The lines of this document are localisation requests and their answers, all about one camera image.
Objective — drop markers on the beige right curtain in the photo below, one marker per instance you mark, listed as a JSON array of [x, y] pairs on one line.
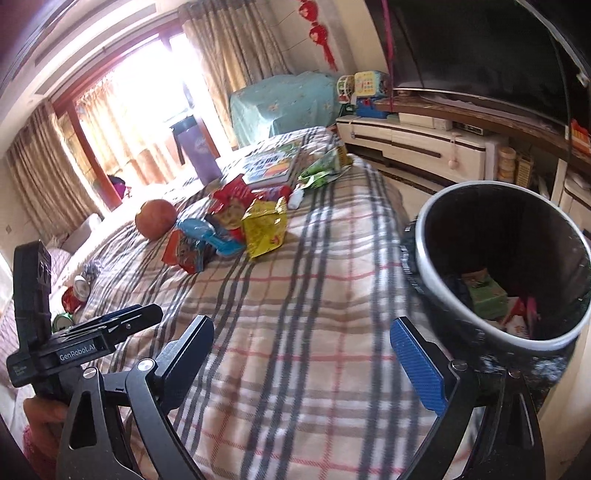
[[237, 49]]

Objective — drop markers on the white TV cabinet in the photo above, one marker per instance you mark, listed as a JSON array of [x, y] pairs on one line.
[[420, 161]]

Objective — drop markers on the small white bottle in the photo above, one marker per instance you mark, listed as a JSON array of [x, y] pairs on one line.
[[296, 197]]

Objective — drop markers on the colourful toy phone box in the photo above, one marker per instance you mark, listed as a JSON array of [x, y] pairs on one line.
[[358, 93]]

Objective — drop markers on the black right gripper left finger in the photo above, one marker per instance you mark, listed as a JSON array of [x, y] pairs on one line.
[[93, 443]]

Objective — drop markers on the purple water bottle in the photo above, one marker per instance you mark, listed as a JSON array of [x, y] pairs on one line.
[[195, 145]]

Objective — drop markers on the red crushed can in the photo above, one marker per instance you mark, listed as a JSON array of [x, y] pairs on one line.
[[76, 295]]

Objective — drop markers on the green milk carton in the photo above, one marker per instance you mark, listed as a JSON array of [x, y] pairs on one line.
[[489, 299]]

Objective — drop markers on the plaid blanket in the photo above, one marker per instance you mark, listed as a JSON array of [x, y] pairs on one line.
[[302, 381]]

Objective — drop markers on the red cartoon snack packet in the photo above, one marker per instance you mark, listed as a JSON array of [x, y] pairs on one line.
[[187, 253]]

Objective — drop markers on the person's left hand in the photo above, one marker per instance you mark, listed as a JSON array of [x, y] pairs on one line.
[[42, 415]]

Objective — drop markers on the red hanging lantern decoration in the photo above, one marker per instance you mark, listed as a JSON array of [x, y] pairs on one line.
[[318, 33]]

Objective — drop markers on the red apple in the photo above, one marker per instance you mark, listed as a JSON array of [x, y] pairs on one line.
[[155, 218]]

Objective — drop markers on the beige left curtain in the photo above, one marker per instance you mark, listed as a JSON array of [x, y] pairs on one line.
[[55, 193]]

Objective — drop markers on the light blue covered furniture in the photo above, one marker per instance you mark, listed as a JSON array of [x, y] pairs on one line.
[[282, 104]]

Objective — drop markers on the yellow snack bag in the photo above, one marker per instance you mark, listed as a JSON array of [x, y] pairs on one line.
[[264, 225]]

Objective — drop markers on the green can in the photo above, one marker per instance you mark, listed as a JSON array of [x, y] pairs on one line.
[[62, 321]]

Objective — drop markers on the black television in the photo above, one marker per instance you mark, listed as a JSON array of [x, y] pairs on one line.
[[527, 56]]

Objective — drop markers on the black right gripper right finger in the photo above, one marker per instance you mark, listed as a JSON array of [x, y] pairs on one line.
[[508, 443]]

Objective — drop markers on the red snack bag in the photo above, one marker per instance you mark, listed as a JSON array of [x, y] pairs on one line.
[[230, 203]]

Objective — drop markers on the blue plastic scoop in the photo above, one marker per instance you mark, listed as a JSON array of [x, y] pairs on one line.
[[201, 230]]

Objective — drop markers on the green snack wrapper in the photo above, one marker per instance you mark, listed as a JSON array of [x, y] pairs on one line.
[[326, 169]]

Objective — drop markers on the black white-rimmed trash bin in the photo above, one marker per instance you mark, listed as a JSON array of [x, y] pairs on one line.
[[529, 247]]

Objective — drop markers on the beige curtain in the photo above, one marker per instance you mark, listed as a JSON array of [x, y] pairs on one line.
[[237, 49], [55, 193]]

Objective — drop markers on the colourful picture book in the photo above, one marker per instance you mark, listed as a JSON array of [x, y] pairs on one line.
[[272, 167]]

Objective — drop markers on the pink plastic toy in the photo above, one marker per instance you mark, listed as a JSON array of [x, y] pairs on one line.
[[532, 316]]

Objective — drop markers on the white plastic bag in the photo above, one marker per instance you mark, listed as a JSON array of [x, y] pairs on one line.
[[515, 322]]

